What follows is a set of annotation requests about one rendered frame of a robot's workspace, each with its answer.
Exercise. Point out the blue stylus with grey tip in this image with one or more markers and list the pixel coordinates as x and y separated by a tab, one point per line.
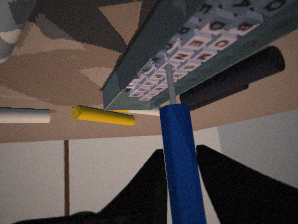
185	194

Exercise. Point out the keyboard with keys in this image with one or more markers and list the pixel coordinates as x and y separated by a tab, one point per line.
200	39

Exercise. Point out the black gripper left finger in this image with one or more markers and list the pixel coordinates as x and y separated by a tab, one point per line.
142	201

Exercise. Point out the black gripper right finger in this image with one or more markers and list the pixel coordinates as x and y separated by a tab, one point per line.
242	195

